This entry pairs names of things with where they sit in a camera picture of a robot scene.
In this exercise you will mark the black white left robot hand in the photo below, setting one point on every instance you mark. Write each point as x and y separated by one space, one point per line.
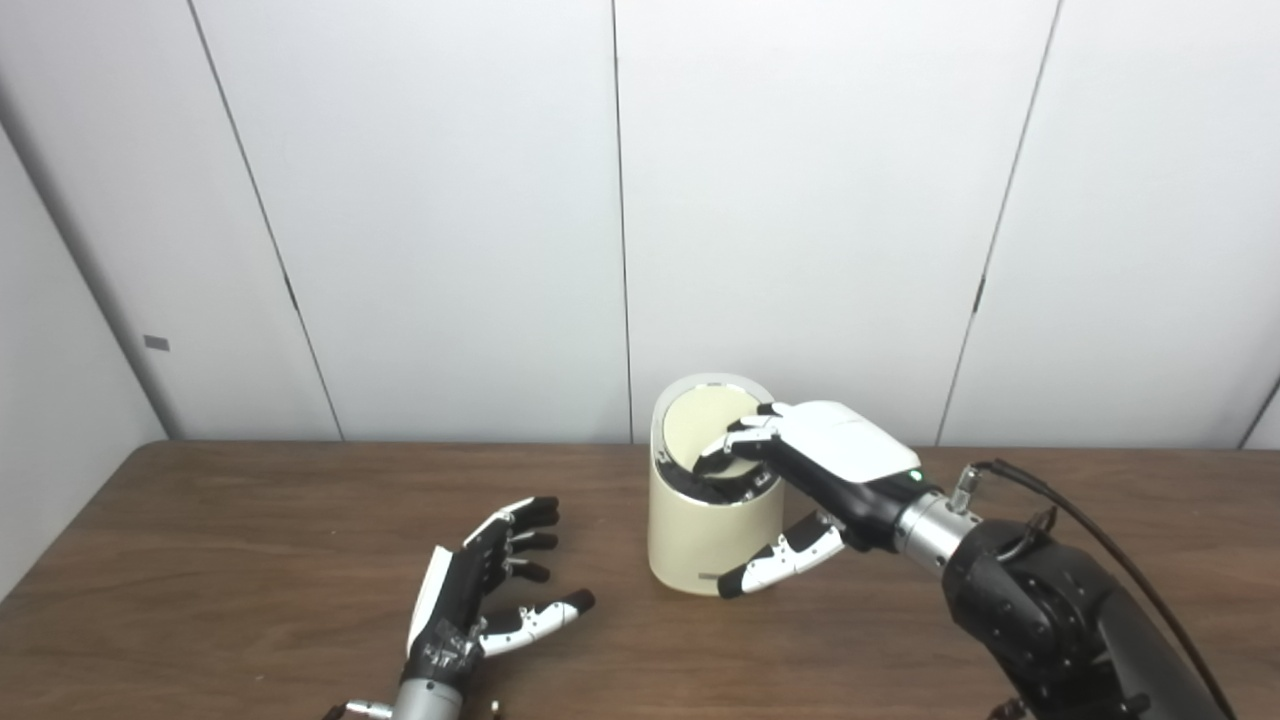
450 610

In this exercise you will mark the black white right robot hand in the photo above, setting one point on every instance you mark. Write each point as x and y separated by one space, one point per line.
840 450

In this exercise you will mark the cream round bin lid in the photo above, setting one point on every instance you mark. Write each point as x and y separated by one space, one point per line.
700 425

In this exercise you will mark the cream-colored round bin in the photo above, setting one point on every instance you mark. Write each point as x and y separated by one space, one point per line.
695 540

